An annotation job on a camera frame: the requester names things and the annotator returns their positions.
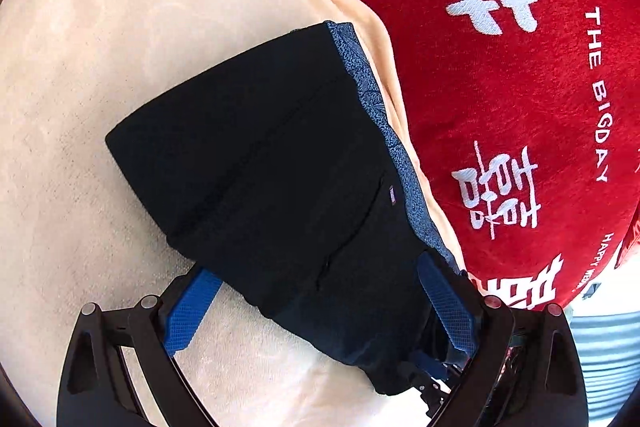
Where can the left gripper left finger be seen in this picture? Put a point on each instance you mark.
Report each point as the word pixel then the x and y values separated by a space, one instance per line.
pixel 125 356

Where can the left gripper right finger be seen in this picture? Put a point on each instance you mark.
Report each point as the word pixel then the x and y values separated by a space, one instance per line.
pixel 483 363

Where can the black pants blue waistband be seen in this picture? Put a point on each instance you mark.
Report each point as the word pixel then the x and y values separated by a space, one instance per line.
pixel 278 171

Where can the red pillow white characters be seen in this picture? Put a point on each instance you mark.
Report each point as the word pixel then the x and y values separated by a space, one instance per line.
pixel 525 118

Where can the cream sofa cushion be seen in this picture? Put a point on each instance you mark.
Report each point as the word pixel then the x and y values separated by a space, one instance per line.
pixel 73 231

